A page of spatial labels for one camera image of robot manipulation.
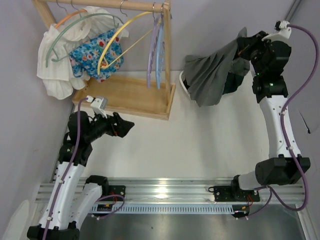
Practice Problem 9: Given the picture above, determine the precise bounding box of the white pleated garment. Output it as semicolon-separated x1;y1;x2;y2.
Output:
36;6;130;100

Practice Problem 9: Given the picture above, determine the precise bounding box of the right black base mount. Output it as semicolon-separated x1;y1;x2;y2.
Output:
208;185;260;202

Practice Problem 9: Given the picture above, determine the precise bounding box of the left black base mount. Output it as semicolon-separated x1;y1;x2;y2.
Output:
101;185;126;203

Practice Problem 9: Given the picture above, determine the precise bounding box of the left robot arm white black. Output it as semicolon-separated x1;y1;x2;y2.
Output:
27;111;135;240

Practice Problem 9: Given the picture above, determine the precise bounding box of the wooden clothes rack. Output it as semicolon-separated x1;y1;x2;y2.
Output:
33;0;176;120

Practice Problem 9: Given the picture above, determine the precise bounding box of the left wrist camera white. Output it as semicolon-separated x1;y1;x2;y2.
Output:
86;95;108;119

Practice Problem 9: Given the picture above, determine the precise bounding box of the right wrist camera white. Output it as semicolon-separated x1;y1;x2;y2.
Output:
262;20;292;43

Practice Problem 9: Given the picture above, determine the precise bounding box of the green hanger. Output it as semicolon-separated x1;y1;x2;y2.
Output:
45;6;124;67

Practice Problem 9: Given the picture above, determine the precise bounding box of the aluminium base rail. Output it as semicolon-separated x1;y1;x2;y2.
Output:
35;177;305;205

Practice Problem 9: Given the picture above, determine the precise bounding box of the light blue hanger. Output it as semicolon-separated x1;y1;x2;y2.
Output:
155;12;165;90

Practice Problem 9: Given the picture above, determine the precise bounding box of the grey pleated skirt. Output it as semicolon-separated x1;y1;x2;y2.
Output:
183;27;251;107

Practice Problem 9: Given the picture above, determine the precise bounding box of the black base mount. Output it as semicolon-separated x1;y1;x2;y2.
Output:
208;185;260;202
101;185;126;203

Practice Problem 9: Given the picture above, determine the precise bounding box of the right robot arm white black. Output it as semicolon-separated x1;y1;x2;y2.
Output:
233;28;311;193

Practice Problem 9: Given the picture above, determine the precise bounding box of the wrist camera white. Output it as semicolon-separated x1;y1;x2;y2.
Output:
262;20;292;43
86;95;108;119

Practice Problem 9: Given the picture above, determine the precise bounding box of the purple hanger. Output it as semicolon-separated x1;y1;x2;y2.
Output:
146;14;161;89

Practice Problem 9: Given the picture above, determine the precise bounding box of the orange hanger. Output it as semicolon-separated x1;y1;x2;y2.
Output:
54;0;87;29

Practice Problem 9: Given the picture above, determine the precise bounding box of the yellow hanger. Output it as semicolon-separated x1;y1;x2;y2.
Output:
96;1;155;75

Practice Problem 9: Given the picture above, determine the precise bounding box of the white perforated plastic basket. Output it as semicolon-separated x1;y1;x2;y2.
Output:
179;71;196;103

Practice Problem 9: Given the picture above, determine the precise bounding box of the dark green plaid garment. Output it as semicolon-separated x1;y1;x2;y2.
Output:
222;72;244;95

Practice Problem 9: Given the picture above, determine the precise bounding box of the white slotted cable duct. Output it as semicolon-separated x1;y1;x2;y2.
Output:
89;203;237;214

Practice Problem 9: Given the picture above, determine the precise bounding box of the blue floral garment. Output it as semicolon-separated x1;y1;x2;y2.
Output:
68;27;125;83

